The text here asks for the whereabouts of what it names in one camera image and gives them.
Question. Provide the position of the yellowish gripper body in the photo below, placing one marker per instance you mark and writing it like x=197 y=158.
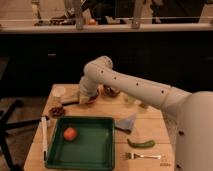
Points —
x=83 y=99

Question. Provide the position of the whiteboard eraser block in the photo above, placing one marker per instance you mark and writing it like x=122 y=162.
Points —
x=69 y=100

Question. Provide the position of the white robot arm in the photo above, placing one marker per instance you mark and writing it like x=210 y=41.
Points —
x=193 y=111

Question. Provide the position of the green plastic tray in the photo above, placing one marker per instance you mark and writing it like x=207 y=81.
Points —
x=92 y=150

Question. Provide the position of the orange bowl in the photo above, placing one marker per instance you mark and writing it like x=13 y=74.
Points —
x=94 y=98

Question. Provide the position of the dark brown bowl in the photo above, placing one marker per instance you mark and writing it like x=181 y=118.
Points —
x=111 y=92

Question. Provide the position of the orange round fruit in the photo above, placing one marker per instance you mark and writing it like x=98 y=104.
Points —
x=70 y=134

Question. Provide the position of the white marker pen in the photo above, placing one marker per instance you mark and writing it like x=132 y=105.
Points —
x=44 y=136

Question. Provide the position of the green plastic cup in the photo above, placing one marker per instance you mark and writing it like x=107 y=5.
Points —
x=129 y=99

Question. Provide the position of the blue grey cloth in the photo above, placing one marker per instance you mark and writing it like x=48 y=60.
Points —
x=126 y=124

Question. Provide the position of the dark metal cup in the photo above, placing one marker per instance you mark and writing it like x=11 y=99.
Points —
x=143 y=105

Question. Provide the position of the silver fork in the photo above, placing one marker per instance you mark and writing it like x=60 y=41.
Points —
x=135 y=156

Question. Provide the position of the green chili pepper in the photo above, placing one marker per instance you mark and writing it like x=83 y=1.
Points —
x=143 y=145

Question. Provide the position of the black office chair base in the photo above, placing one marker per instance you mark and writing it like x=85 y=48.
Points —
x=5 y=126

